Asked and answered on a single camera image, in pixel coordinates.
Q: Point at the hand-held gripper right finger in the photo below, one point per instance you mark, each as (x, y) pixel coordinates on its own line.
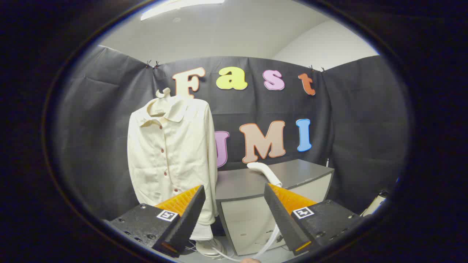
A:
(281, 219)

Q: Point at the white garment steamer head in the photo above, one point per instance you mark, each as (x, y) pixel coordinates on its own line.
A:
(263, 171)

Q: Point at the white steamer base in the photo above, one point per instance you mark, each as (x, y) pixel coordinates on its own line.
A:
(208, 249)

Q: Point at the cream clothes hanger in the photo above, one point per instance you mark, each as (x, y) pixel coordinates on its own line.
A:
(163, 94)

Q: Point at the black backdrop cloth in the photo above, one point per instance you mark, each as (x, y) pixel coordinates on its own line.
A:
(102, 128)

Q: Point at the grey and white cabinet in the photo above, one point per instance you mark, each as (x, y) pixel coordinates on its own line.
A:
(237, 219)

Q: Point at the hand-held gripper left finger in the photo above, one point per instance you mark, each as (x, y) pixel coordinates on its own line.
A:
(188, 219)

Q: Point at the cream button shirt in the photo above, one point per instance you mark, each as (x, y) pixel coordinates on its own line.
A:
(175, 157)

